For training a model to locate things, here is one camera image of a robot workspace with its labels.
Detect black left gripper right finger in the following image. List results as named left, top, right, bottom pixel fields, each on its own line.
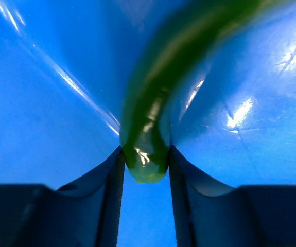
left=168, top=146, right=296, bottom=246

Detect blue plastic tray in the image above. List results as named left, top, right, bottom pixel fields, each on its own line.
left=0, top=1, right=296, bottom=246

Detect green chili pepper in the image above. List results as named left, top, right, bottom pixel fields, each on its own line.
left=119, top=1, right=285, bottom=184

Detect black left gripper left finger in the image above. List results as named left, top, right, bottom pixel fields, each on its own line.
left=0, top=147, right=125, bottom=246

